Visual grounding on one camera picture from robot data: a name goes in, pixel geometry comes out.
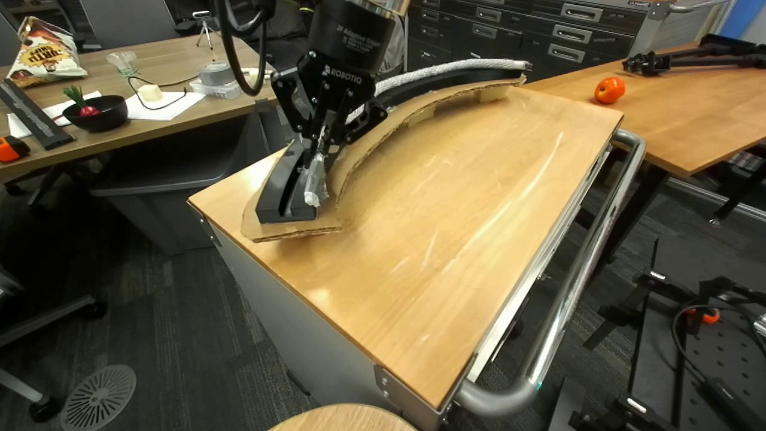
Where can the grey plastic bin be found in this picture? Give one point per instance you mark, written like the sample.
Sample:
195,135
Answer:
679,28

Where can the grey duct tape roll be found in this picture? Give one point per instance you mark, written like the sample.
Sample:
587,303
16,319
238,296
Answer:
213,75

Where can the black folded tripod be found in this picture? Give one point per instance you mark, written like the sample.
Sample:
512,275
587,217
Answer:
661,60

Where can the long black flat bar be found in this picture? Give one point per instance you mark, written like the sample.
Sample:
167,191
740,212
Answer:
36,121

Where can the wooden conference table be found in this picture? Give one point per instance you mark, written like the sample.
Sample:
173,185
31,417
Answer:
168,60

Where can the small silver tripod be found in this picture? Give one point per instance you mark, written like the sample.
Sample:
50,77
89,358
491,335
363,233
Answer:
207,28

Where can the white paper sheet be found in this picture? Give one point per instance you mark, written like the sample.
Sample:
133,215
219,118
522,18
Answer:
181,108

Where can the orange fruit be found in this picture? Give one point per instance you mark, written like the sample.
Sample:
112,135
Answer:
608,90

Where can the grey office chair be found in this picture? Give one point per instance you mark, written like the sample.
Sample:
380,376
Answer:
127,20

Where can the black chair base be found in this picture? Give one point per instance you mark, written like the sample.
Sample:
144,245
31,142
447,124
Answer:
49,315

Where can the black curved skate track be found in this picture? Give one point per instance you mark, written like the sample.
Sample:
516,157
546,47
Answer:
279,205

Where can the round wooden stool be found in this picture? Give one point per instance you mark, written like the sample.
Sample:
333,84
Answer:
343,421

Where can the blue panel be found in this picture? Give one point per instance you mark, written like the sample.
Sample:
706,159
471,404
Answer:
746,18

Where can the black perforated breadboard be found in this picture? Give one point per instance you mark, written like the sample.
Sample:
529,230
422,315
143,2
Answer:
718,361

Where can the grey metal cart cabinet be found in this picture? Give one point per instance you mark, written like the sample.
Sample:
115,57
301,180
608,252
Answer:
302,344

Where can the round white floor vent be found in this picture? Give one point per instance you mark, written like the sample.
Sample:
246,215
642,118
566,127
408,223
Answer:
97,398

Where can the black bowl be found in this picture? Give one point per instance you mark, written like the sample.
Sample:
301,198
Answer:
98,118

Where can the small orange tool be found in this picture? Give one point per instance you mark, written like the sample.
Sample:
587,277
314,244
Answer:
10,151

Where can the wooden side table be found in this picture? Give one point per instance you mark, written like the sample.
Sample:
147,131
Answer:
702,121

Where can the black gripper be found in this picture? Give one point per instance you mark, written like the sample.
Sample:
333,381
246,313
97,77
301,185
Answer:
335,75

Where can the dark drawer cabinet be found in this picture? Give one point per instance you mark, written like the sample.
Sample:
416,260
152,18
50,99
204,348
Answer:
595,50

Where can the chip snack bag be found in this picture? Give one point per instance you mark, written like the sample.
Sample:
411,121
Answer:
43,57

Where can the clear plastic box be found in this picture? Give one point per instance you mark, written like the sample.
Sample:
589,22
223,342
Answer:
216,92

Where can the small red toy fruit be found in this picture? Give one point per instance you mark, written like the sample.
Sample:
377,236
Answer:
89,113

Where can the clear plastic wrap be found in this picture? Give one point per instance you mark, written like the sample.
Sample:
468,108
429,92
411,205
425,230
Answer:
123,64

